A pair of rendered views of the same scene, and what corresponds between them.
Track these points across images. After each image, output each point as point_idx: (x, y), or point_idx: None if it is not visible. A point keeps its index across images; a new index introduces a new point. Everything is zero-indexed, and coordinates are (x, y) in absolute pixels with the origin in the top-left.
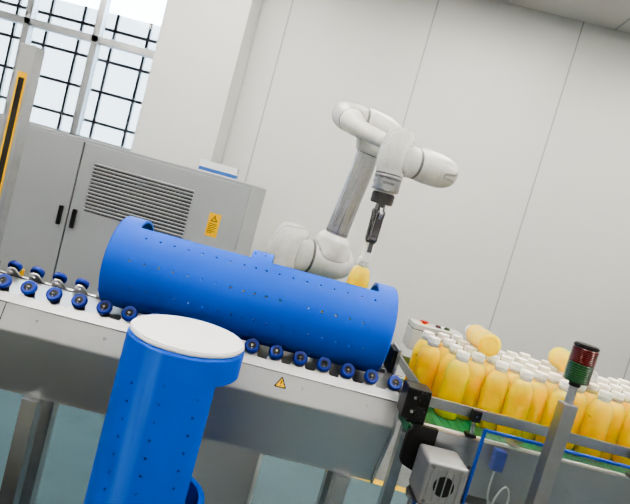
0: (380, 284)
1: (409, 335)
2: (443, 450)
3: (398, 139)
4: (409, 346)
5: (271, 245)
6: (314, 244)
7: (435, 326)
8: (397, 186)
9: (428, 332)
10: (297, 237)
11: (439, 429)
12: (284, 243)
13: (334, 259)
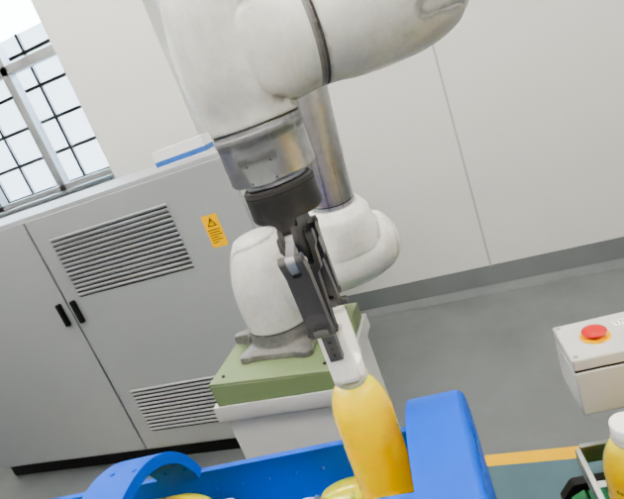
0: (414, 437)
1: (573, 383)
2: None
3: (184, 9)
4: (587, 409)
5: (236, 296)
6: None
7: None
8: (290, 148)
9: None
10: (263, 263)
11: None
12: (250, 286)
13: (354, 253)
